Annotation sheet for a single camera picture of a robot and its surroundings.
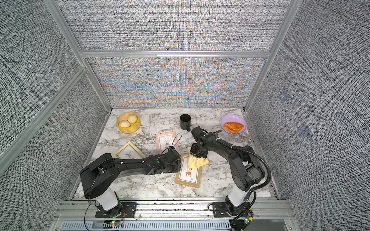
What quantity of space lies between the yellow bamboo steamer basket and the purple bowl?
2.09ft

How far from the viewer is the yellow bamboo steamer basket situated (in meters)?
1.04

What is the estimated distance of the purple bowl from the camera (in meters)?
1.05
